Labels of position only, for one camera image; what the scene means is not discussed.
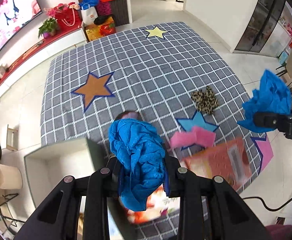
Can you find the white red tv cabinet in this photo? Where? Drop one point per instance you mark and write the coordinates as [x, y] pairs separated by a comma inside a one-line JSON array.
[[38, 53]]

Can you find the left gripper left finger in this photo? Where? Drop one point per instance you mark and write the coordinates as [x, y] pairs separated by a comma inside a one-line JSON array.
[[77, 208]]

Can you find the white fruit print box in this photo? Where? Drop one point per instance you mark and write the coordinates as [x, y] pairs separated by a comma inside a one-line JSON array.
[[158, 206]]

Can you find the yellow fruit carton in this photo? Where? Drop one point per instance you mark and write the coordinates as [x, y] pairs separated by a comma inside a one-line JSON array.
[[94, 32]]

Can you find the pink patterned box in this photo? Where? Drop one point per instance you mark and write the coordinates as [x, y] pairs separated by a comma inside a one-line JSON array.
[[228, 160]]

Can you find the white paper bag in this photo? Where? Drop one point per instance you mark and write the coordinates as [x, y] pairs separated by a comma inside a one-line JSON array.
[[88, 11]]

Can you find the small white stool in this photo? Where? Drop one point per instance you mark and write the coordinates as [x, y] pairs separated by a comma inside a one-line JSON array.
[[11, 139]]

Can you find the grey checked star rug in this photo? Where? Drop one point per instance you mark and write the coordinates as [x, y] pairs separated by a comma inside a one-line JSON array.
[[88, 86]]

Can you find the potted green plant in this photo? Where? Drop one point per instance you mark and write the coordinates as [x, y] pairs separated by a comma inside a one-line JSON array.
[[49, 26]]

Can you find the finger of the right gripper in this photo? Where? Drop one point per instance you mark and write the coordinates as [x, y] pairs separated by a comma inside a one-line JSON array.
[[277, 121]]

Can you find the pink sponge block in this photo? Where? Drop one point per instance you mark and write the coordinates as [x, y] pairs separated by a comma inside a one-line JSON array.
[[203, 137], [182, 139]]

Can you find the white storage box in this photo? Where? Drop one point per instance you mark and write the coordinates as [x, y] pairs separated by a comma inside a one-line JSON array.
[[48, 165]]

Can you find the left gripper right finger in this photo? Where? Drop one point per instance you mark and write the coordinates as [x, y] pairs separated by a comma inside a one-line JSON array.
[[209, 208]]

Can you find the purple black slipper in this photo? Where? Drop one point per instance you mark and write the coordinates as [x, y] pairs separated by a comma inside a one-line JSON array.
[[129, 115]]

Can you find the dark glass cabinet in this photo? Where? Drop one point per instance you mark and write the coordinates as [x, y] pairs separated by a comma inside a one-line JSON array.
[[261, 25]]

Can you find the red gift bag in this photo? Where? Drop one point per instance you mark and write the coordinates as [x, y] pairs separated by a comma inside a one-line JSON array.
[[66, 15]]

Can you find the wall television screen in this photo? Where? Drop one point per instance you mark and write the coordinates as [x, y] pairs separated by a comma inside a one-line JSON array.
[[14, 15]]

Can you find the blue sparkly cloth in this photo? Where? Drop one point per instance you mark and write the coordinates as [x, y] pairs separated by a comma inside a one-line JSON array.
[[139, 149]]

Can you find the leopard print cloth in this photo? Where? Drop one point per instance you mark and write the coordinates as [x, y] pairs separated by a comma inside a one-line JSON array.
[[205, 100]]

